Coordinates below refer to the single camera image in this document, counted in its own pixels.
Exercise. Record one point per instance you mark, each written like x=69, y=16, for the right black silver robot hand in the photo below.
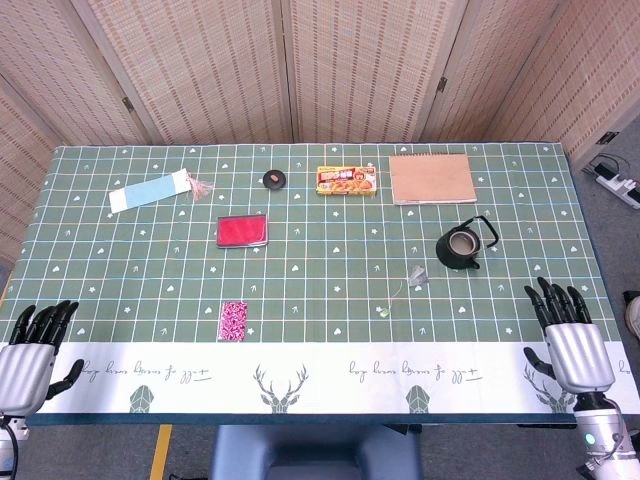
x=580, y=355

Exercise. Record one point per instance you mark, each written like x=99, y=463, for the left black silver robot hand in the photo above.
x=25, y=375

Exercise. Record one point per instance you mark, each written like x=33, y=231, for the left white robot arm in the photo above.
x=6, y=440

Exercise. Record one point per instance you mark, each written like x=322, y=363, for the black cast iron teapot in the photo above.
x=445, y=251

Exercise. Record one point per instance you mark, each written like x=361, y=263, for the small black round lid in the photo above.
x=274, y=180

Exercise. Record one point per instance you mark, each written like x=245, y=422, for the grey sneaker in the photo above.
x=634, y=315

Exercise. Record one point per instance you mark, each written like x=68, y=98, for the white power strip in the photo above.
x=620, y=182

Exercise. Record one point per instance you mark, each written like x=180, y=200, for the pink patterned card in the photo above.
x=233, y=321

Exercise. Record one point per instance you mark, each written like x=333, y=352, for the blue white tasselled bookmark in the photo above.
x=150, y=190

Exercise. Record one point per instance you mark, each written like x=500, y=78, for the brown spiral notebook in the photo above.
x=432, y=177

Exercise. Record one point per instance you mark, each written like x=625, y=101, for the red card case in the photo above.
x=241, y=231

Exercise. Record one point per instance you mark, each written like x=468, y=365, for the green grid tablecloth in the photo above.
x=320, y=280

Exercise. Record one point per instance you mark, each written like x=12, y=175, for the blue padded seat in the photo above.
x=315, y=452

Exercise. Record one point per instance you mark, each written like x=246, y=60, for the yellow red curry box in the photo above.
x=346, y=180

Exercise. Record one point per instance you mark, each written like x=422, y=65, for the woven folding screen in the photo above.
x=200, y=75

